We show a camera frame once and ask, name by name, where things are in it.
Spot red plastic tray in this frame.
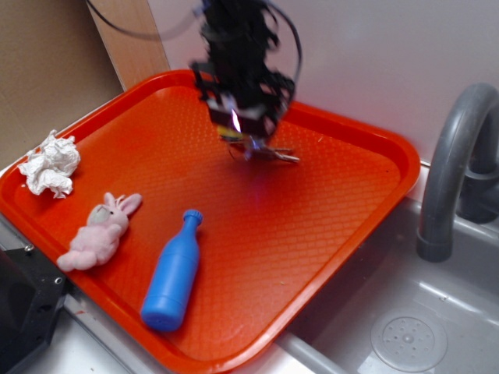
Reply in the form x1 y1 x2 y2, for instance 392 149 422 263
1 71 419 373

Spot grey toy sink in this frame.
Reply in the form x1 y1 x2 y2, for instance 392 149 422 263
272 155 499 374

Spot crumpled white paper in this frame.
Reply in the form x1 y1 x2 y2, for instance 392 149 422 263
18 130 81 199

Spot wooden plank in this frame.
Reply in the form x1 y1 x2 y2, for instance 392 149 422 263
89 1 170 90

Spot yellow sponge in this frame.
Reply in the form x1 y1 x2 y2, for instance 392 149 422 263
217 125 243 142

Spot pink plush bunny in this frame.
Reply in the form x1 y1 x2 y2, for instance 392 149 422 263
56 192 143 272

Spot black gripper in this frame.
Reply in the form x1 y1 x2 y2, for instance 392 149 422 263
190 1 296 137

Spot black cable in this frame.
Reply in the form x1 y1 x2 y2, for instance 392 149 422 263
84 0 303 103

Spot blue plastic bottle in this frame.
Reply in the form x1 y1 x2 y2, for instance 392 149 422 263
140 210 203 332

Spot grey toy faucet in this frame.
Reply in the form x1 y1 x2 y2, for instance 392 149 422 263
416 83 498 263

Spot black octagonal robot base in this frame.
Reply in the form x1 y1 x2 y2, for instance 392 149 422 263
1 245 67 373

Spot silver keys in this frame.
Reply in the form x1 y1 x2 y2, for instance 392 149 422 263
222 137 300 163

